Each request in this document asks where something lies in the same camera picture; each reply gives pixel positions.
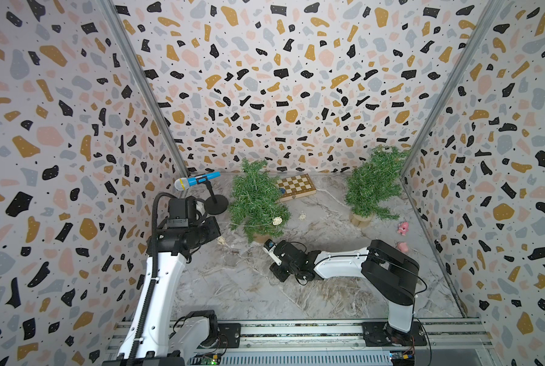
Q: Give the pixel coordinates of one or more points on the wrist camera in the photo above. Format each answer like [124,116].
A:
[182,212]
[269,247]

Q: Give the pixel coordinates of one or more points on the pink pig toy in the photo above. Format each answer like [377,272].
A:
[403,228]

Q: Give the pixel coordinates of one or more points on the green christmas tree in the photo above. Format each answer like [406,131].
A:
[377,180]
[255,208]

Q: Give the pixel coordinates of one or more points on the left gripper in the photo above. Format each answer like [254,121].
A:
[214,231]

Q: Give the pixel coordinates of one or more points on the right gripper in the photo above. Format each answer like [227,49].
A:
[275,272]

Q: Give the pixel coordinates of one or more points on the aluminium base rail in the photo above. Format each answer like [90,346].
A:
[455,341]

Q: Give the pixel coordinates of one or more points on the blue toy microphone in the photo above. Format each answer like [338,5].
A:
[183,184]

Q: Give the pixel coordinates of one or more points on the wooden chessboard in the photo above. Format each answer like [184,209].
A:
[293,187]

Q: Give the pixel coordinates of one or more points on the left green christmas tree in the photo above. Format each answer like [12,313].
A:
[255,208]

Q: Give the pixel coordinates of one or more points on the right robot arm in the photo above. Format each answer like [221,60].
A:
[391,272]

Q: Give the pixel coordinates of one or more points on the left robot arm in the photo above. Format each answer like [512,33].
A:
[162,283]

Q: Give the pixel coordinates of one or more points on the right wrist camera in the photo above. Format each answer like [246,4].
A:
[269,247]

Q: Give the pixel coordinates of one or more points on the right green christmas tree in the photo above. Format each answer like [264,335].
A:
[377,180]

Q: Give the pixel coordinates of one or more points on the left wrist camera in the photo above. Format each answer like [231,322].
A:
[182,212]

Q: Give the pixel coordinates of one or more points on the pink toy lower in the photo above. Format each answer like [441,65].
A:
[403,247]

